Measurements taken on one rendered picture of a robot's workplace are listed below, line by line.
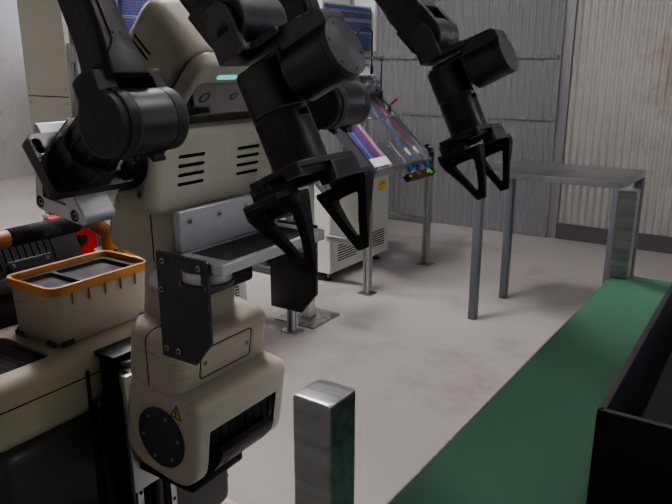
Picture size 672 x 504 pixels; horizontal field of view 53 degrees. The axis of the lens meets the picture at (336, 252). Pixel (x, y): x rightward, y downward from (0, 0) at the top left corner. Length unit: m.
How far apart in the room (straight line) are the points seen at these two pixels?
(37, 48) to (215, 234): 2.37
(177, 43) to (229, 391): 0.53
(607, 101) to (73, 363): 4.55
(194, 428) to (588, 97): 4.59
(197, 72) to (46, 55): 2.35
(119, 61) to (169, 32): 0.15
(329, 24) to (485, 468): 0.42
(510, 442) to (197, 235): 0.54
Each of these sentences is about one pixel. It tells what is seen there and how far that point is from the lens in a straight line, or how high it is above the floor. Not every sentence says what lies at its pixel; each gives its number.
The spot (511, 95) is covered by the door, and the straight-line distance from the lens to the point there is 5.44.
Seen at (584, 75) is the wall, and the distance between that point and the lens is 5.34.
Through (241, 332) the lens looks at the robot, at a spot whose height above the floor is 0.87.
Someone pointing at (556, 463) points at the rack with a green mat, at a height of 0.95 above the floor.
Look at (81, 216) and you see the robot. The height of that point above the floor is 1.12.
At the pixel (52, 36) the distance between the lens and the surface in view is 3.20.
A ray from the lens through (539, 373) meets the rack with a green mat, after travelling 0.83.
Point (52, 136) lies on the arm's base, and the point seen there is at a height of 1.21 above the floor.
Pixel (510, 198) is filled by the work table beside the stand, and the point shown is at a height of 0.59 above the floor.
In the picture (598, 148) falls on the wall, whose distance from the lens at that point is 5.34.
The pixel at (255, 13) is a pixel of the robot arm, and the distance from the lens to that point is 0.68.
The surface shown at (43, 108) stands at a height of 1.11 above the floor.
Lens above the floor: 1.30
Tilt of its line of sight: 16 degrees down
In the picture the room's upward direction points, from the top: straight up
